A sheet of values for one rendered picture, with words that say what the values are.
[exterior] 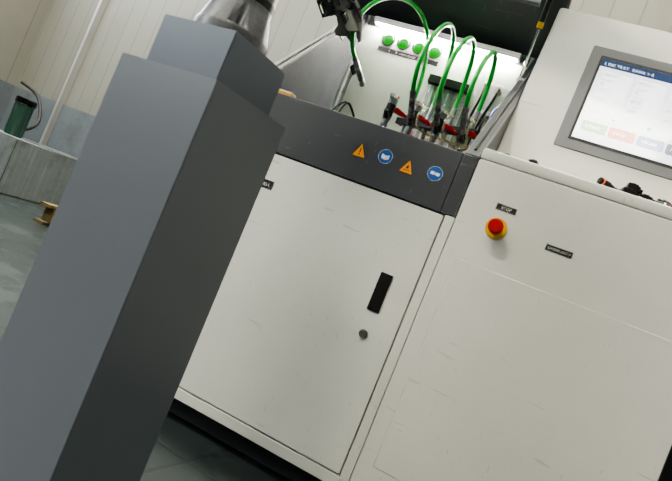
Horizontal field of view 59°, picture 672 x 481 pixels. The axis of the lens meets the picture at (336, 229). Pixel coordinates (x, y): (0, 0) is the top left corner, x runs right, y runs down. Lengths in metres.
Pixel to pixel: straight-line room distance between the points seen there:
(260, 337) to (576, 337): 0.77
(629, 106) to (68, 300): 1.49
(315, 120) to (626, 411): 1.02
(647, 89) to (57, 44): 6.34
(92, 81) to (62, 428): 5.79
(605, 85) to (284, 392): 1.23
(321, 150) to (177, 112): 0.61
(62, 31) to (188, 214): 6.37
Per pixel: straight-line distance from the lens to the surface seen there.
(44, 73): 7.35
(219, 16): 1.18
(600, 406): 1.48
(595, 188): 1.51
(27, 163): 5.41
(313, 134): 1.63
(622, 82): 1.92
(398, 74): 2.22
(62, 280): 1.17
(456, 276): 1.47
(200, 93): 1.07
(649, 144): 1.83
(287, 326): 1.58
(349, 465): 1.56
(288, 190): 1.61
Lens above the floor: 0.62
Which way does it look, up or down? 1 degrees up
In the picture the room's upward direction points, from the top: 22 degrees clockwise
